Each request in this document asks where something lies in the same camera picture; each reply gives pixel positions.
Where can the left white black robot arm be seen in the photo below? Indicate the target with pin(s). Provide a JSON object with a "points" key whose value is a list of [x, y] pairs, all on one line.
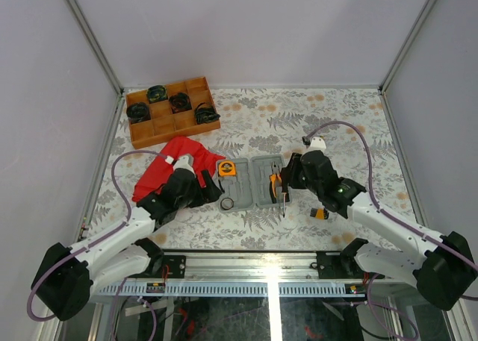
{"points": [[69, 276]]}

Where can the orange tape measure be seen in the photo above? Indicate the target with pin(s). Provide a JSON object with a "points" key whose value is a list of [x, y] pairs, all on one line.
{"points": [[226, 168]]}

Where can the black hex key set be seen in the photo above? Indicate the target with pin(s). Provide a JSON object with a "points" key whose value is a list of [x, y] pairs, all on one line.
{"points": [[319, 213]]}

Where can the aluminium mounting rail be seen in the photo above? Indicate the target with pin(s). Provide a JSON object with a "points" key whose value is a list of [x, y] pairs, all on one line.
{"points": [[254, 264]]}

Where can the orange handled pliers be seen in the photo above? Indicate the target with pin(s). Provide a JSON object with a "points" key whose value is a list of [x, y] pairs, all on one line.
{"points": [[275, 181]]}

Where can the red cloth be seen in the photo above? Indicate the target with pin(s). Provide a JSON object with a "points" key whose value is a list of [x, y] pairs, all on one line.
{"points": [[159, 170]]}

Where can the grey plastic tool case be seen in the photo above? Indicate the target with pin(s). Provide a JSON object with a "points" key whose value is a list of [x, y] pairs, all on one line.
{"points": [[250, 187]]}

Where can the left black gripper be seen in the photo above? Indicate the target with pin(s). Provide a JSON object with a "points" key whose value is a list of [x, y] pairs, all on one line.
{"points": [[208, 195]]}

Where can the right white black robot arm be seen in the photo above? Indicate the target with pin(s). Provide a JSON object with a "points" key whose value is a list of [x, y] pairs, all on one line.
{"points": [[440, 267]]}

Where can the wooden compartment tray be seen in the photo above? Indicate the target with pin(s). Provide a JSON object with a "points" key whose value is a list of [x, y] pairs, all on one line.
{"points": [[164, 123]]}

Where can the black electrical tape roll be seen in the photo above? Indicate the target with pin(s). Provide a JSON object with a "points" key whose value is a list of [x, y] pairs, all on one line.
{"points": [[227, 203]]}

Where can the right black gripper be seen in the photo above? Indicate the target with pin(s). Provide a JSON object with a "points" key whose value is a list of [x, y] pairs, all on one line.
{"points": [[294, 165]]}

